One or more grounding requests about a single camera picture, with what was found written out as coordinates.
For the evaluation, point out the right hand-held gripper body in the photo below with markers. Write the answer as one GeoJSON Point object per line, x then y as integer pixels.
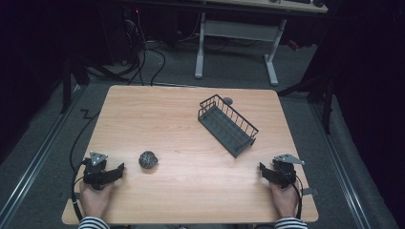
{"type": "Point", "coordinates": [285, 173]}

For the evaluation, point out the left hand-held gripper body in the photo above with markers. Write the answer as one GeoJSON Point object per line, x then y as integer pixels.
{"type": "Point", "coordinates": [95, 173]}

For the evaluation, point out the steel wool scouring ball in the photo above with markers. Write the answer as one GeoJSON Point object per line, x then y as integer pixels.
{"type": "Point", "coordinates": [148, 159]}

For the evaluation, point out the person's right hand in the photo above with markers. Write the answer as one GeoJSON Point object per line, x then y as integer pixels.
{"type": "Point", "coordinates": [286, 200]}

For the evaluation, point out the person's left hand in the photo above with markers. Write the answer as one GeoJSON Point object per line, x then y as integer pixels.
{"type": "Point", "coordinates": [95, 201]}

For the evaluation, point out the grey tape tab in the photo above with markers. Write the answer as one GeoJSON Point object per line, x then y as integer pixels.
{"type": "Point", "coordinates": [310, 191]}

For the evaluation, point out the grey round table cap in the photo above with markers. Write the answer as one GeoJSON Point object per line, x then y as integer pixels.
{"type": "Point", "coordinates": [228, 100]}

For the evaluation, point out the black metal stand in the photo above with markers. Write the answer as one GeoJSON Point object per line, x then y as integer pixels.
{"type": "Point", "coordinates": [326, 101]}
{"type": "Point", "coordinates": [68, 82]}

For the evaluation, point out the small red object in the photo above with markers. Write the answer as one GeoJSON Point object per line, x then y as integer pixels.
{"type": "Point", "coordinates": [293, 44]}

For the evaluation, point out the grey metal floor rail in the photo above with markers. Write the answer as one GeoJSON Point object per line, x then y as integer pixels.
{"type": "Point", "coordinates": [342, 171]}
{"type": "Point", "coordinates": [35, 159]}

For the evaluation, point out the white frame desk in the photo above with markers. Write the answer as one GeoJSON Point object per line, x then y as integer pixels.
{"type": "Point", "coordinates": [238, 31]}

